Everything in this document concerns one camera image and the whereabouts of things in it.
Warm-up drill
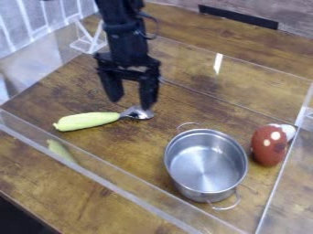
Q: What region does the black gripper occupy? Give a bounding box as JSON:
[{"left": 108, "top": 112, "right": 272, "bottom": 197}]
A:
[{"left": 94, "top": 52, "right": 162, "bottom": 110}]

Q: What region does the green handled metal spoon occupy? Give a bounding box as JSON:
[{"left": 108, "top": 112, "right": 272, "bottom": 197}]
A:
[{"left": 52, "top": 106, "right": 154, "bottom": 132}]

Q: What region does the stainless steel pot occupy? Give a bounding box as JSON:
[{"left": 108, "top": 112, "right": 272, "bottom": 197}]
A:
[{"left": 163, "top": 122, "right": 249, "bottom": 210}]

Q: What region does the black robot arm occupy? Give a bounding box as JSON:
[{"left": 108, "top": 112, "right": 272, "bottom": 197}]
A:
[{"left": 94, "top": 0, "right": 162, "bottom": 110}]

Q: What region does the black bar on table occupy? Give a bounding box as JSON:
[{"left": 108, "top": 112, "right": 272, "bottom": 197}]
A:
[{"left": 198, "top": 5, "right": 278, "bottom": 30}]

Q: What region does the clear acrylic front barrier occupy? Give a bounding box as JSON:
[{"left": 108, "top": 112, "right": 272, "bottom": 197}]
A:
[{"left": 0, "top": 109, "right": 246, "bottom": 234}]

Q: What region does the clear acrylic barrier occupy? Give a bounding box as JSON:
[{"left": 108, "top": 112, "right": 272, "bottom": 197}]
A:
[
  {"left": 256, "top": 83, "right": 313, "bottom": 234},
  {"left": 0, "top": 109, "right": 246, "bottom": 234}
]

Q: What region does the red spotted mushroom toy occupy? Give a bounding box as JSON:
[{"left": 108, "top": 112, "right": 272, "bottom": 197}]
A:
[{"left": 250, "top": 123, "right": 296, "bottom": 167}]

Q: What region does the clear acrylic right barrier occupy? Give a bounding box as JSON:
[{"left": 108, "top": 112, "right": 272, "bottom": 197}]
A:
[{"left": 256, "top": 83, "right": 313, "bottom": 234}]

